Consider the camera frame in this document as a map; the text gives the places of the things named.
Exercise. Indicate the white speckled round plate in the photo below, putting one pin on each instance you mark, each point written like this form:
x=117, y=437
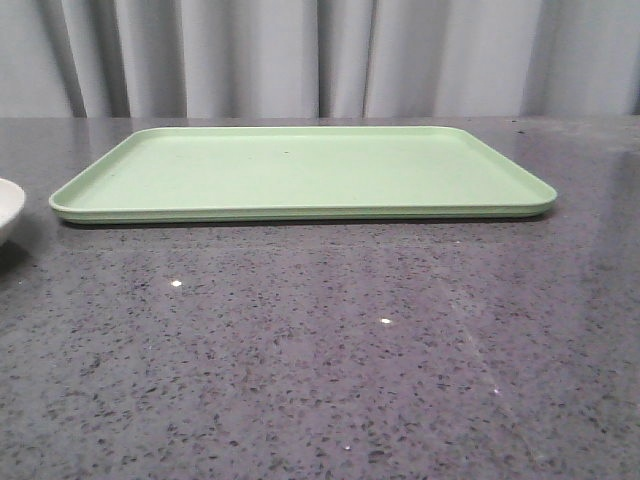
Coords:
x=12, y=202

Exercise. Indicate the grey pleated curtain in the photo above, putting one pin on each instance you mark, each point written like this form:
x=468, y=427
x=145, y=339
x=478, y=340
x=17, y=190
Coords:
x=313, y=59

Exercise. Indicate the light green plastic tray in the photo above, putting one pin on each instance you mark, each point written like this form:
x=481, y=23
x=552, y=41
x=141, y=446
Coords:
x=198, y=174

